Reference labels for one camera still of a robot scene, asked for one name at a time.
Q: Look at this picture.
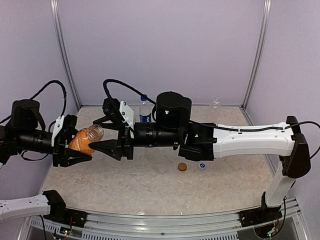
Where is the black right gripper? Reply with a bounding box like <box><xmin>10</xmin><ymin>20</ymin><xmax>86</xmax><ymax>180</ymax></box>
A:
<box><xmin>87</xmin><ymin>113</ymin><xmax>181</xmax><ymax>160</ymax></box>

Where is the orange juice bottle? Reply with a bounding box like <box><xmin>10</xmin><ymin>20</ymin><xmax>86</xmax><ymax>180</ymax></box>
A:
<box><xmin>68</xmin><ymin>124</ymin><xmax>104</xmax><ymax>157</ymax></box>

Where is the water bottle blue cap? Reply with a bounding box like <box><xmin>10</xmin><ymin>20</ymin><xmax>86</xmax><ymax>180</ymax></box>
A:
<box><xmin>138</xmin><ymin>94</ymin><xmax>152</xmax><ymax>124</ymax></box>

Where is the gold juice bottle cap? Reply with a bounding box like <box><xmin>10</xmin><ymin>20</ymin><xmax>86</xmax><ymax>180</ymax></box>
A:
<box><xmin>177</xmin><ymin>162</ymin><xmax>188</xmax><ymax>172</ymax></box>

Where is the blue white bottle cap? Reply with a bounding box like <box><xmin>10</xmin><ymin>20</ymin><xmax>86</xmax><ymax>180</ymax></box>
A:
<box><xmin>199</xmin><ymin>162</ymin><xmax>206</xmax><ymax>170</ymax></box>

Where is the clear bottle blue label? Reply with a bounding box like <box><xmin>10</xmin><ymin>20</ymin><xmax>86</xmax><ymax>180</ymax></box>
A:
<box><xmin>209</xmin><ymin>96</ymin><xmax>221</xmax><ymax>111</ymax></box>

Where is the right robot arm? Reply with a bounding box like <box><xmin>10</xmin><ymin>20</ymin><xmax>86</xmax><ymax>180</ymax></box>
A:
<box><xmin>89</xmin><ymin>91</ymin><xmax>311</xmax><ymax>222</ymax></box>

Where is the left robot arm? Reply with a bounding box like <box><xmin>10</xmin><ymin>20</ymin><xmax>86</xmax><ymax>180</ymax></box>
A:
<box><xmin>0</xmin><ymin>99</ymin><xmax>92</xmax><ymax>223</ymax></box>

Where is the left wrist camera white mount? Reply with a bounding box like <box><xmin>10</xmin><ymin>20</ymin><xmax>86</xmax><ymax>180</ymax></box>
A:
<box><xmin>51</xmin><ymin>114</ymin><xmax>78</xmax><ymax>147</ymax></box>

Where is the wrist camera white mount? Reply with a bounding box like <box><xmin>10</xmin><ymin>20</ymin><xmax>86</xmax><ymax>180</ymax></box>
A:
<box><xmin>51</xmin><ymin>114</ymin><xmax>78</xmax><ymax>147</ymax></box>
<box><xmin>100</xmin><ymin>97</ymin><xmax>136</xmax><ymax>131</ymax></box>

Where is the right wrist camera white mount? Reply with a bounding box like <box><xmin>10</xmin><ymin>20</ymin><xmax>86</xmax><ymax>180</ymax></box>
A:
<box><xmin>100</xmin><ymin>97</ymin><xmax>136</xmax><ymax>131</ymax></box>

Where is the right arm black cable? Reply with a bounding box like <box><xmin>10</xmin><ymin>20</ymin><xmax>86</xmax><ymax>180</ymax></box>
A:
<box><xmin>102</xmin><ymin>78</ymin><xmax>320</xmax><ymax>161</ymax></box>

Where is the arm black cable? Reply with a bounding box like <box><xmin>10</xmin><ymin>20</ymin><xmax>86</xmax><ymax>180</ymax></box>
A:
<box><xmin>102</xmin><ymin>78</ymin><xmax>320</xmax><ymax>161</ymax></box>
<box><xmin>0</xmin><ymin>79</ymin><xmax>68</xmax><ymax>126</ymax></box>

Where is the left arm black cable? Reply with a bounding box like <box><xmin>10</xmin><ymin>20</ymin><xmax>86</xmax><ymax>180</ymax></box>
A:
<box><xmin>0</xmin><ymin>79</ymin><xmax>68</xmax><ymax>126</ymax></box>

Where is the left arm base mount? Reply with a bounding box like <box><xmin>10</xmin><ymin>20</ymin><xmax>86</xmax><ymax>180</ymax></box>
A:
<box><xmin>42</xmin><ymin>190</ymin><xmax>88</xmax><ymax>228</ymax></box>

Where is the aluminium corner post left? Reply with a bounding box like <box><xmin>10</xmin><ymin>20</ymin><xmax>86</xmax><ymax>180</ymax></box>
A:
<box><xmin>50</xmin><ymin>0</ymin><xmax>82</xmax><ymax>111</ymax></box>

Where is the aluminium corner post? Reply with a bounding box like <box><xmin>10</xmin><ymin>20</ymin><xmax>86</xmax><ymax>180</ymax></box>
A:
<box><xmin>50</xmin><ymin>0</ymin><xmax>82</xmax><ymax>111</ymax></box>
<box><xmin>242</xmin><ymin>0</ymin><xmax>272</xmax><ymax>111</ymax></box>

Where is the aluminium front rail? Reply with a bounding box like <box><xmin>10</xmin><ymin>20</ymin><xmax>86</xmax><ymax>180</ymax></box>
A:
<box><xmin>23</xmin><ymin>197</ymin><xmax>301</xmax><ymax>240</ymax></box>

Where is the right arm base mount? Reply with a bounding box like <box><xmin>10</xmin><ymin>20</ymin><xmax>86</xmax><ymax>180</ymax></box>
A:
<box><xmin>238</xmin><ymin>192</ymin><xmax>283</xmax><ymax>227</ymax></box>

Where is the aluminium corner post right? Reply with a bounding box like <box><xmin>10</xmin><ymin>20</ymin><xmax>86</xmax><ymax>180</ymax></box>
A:
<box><xmin>242</xmin><ymin>0</ymin><xmax>272</xmax><ymax>111</ymax></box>

